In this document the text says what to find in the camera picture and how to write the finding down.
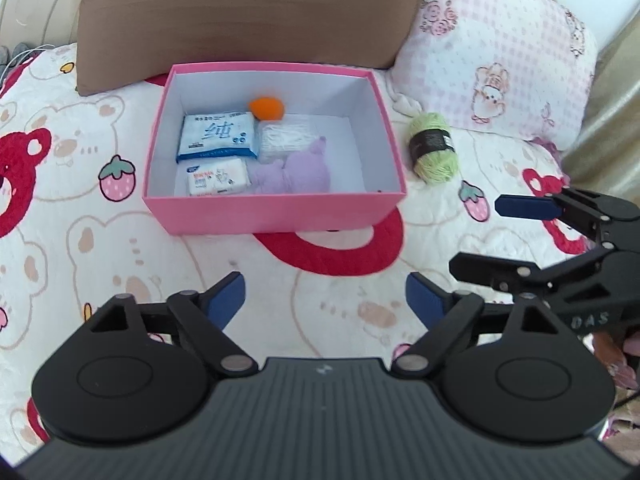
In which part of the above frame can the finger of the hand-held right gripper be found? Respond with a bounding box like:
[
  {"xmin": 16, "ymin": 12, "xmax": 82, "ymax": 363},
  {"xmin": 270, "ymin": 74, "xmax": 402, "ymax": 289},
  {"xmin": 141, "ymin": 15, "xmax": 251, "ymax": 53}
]
[
  {"xmin": 449, "ymin": 250, "xmax": 616, "ymax": 306},
  {"xmin": 495, "ymin": 187, "xmax": 640, "ymax": 251}
]

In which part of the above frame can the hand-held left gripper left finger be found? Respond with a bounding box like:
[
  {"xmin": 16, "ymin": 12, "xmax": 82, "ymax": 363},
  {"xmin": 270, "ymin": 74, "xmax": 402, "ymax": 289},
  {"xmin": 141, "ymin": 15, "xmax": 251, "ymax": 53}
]
[{"xmin": 90, "ymin": 271, "xmax": 258, "ymax": 378}]

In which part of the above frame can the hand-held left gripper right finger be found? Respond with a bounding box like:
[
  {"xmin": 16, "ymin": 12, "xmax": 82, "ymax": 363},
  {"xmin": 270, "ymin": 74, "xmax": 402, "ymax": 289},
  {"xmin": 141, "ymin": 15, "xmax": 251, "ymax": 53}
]
[{"xmin": 392, "ymin": 272, "xmax": 561, "ymax": 378}]

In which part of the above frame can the pink cardboard box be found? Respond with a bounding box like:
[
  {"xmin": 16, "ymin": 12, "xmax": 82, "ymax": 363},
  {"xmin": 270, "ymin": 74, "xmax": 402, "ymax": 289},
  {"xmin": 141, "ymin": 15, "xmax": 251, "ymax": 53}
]
[{"xmin": 141, "ymin": 61, "xmax": 407, "ymax": 236}]

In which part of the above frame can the green yarn ball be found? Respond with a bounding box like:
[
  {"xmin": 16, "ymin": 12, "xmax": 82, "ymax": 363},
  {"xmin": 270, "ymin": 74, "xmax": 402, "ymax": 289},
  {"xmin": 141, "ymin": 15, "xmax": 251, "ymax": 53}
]
[{"xmin": 406, "ymin": 111, "xmax": 460, "ymax": 186}]

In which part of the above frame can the small white tissue pack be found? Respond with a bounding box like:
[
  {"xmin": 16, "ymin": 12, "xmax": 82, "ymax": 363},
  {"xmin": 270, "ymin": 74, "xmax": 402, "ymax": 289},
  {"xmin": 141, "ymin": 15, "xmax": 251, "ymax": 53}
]
[{"xmin": 186, "ymin": 156, "xmax": 252, "ymax": 197}]

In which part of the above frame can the purple plush toy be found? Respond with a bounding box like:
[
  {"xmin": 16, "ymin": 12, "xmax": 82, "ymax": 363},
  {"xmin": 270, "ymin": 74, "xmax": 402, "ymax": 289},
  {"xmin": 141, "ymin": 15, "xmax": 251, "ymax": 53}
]
[{"xmin": 247, "ymin": 136, "xmax": 333, "ymax": 194}]

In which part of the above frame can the blue tissue pack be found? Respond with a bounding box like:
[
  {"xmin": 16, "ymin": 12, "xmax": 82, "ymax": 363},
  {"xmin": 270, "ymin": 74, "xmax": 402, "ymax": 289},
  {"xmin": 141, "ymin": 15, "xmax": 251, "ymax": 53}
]
[{"xmin": 176, "ymin": 111, "xmax": 261, "ymax": 163}]

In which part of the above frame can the clear plastic floss pick box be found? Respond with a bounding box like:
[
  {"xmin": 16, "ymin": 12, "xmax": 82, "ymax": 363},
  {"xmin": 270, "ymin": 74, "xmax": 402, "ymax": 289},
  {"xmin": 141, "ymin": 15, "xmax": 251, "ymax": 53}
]
[{"xmin": 257, "ymin": 117, "xmax": 313, "ymax": 163}]

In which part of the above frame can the orange ball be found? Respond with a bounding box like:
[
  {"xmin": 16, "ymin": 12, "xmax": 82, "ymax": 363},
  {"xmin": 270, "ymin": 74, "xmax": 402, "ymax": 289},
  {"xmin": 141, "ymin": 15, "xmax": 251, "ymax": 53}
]
[{"xmin": 248, "ymin": 96, "xmax": 286, "ymax": 121}]

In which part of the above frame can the person's right forearm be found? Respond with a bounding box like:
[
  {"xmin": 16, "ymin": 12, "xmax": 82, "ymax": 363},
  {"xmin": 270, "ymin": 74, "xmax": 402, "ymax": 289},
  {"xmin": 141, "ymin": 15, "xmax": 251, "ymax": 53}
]
[{"xmin": 592, "ymin": 330, "xmax": 640, "ymax": 396}]

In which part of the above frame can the bear print blanket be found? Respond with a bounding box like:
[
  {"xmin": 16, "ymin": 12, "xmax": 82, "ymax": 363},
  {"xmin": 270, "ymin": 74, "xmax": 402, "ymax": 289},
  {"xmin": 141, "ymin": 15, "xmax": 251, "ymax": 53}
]
[{"xmin": 0, "ymin": 42, "xmax": 640, "ymax": 461}]

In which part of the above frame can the white fluffy cloth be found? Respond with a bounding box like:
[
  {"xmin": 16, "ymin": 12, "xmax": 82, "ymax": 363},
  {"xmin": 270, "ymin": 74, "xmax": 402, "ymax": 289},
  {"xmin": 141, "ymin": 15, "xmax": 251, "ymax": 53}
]
[{"xmin": 390, "ymin": 91, "xmax": 423, "ymax": 117}]

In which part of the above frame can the pink checked pillow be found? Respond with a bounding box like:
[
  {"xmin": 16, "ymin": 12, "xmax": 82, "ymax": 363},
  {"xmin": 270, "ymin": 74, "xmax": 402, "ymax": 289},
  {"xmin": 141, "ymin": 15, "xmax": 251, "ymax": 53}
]
[{"xmin": 390, "ymin": 0, "xmax": 599, "ymax": 151}]

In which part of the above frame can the brown pillow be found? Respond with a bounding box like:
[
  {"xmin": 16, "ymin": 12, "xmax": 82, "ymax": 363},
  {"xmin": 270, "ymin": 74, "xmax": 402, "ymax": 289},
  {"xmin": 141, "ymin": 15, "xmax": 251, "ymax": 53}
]
[{"xmin": 76, "ymin": 0, "xmax": 432, "ymax": 97}]

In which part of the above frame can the cream bed headboard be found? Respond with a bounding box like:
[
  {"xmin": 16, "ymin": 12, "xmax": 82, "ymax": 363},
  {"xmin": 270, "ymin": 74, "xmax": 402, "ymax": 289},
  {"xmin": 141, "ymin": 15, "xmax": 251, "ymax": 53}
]
[{"xmin": 0, "ymin": 0, "xmax": 88, "ymax": 48}]

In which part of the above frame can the white cable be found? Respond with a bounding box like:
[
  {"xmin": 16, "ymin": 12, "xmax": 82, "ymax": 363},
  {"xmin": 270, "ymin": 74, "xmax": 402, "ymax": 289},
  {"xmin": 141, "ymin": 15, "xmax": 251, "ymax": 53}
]
[{"xmin": 0, "ymin": 42, "xmax": 56, "ymax": 68}]

